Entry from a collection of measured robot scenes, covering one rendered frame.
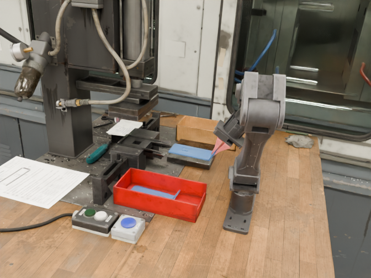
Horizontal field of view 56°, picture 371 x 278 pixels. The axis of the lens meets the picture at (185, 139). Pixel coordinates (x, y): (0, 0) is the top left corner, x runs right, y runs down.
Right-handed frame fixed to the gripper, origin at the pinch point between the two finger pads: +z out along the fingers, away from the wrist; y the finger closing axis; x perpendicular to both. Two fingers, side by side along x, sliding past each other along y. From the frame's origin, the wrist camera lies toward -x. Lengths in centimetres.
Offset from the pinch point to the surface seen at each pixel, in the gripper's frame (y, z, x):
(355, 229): -83, 14, -57
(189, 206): -2.0, 5.5, 24.0
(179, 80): 30, 12, -64
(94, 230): 14.0, 20.4, 37.2
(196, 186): -1.4, 6.4, 12.4
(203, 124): 7.2, 10.4, -36.1
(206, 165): -1.7, 8.9, -6.4
